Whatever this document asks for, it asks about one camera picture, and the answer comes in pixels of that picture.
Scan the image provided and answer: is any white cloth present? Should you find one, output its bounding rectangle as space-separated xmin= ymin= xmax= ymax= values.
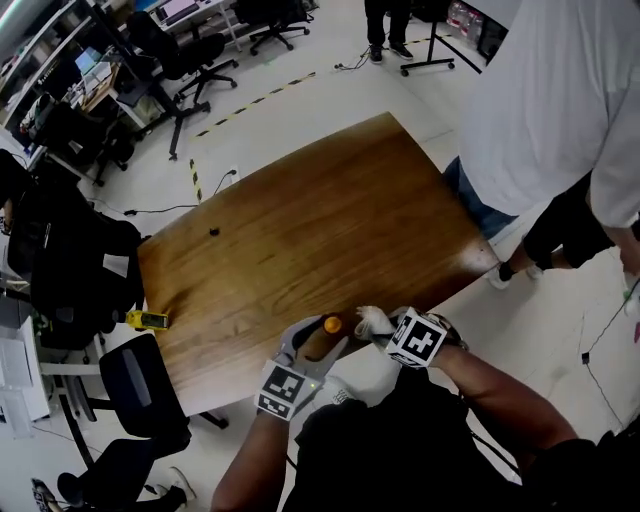
xmin=354 ymin=305 xmax=402 ymax=347

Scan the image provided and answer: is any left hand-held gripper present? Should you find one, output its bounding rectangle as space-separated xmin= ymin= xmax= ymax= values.
xmin=253 ymin=313 xmax=350 ymax=422

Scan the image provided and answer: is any person's white shoe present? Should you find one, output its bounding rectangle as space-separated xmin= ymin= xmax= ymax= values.
xmin=318 ymin=374 xmax=401 ymax=412

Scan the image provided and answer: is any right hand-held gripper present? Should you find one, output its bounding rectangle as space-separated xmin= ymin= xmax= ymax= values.
xmin=384 ymin=306 xmax=449 ymax=370

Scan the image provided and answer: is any person's black shirt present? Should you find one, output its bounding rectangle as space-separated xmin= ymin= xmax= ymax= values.
xmin=281 ymin=368 xmax=640 ymax=512

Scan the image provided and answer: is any black floor cable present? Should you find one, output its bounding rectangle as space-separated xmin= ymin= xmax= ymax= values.
xmin=87 ymin=168 xmax=239 ymax=217

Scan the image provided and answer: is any black mesh office chair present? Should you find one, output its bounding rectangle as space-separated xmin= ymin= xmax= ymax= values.
xmin=233 ymin=0 xmax=312 ymax=57

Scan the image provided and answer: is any black chair with grey armrests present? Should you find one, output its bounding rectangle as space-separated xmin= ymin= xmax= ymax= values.
xmin=58 ymin=331 xmax=232 ymax=467

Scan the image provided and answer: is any orange-capped brown bottle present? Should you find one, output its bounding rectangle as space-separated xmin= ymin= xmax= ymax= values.
xmin=303 ymin=313 xmax=347 ymax=363

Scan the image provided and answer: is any yellow handheld device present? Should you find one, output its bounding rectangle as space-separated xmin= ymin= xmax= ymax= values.
xmin=124 ymin=308 xmax=171 ymax=333

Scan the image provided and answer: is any white shelving unit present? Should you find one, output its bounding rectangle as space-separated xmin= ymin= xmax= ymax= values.
xmin=0 ymin=0 xmax=129 ymax=144

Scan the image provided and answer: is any black pole stand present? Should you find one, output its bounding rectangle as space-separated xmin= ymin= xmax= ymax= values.
xmin=89 ymin=0 xmax=212 ymax=189

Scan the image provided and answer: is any person's left forearm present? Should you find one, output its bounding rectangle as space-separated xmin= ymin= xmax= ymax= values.
xmin=209 ymin=408 xmax=302 ymax=512

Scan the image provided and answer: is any person's right forearm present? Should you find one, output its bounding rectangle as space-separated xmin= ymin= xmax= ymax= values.
xmin=430 ymin=341 xmax=582 ymax=482

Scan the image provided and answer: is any open laptop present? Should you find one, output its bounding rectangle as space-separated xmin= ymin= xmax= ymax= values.
xmin=152 ymin=0 xmax=202 ymax=26

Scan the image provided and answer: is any large black office chair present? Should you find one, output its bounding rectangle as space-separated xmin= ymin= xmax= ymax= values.
xmin=6 ymin=177 xmax=147 ymax=352

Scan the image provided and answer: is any whiteboard on rolling stand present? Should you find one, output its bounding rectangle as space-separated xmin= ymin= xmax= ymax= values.
xmin=399 ymin=0 xmax=512 ymax=78

